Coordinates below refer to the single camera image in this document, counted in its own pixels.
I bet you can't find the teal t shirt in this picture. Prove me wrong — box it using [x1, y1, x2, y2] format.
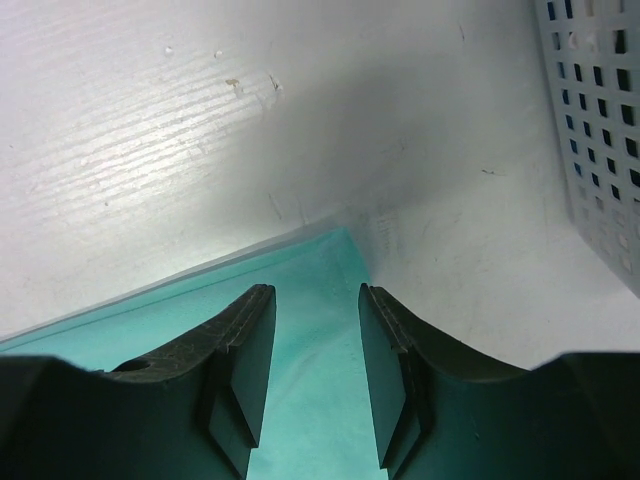
[1, 230, 383, 479]

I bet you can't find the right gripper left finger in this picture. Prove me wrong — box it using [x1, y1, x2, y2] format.
[1, 284, 276, 479]

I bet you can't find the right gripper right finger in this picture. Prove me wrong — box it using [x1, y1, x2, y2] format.
[358, 285, 639, 479]

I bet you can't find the white plastic laundry basket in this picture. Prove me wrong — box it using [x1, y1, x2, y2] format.
[533, 0, 639, 293]

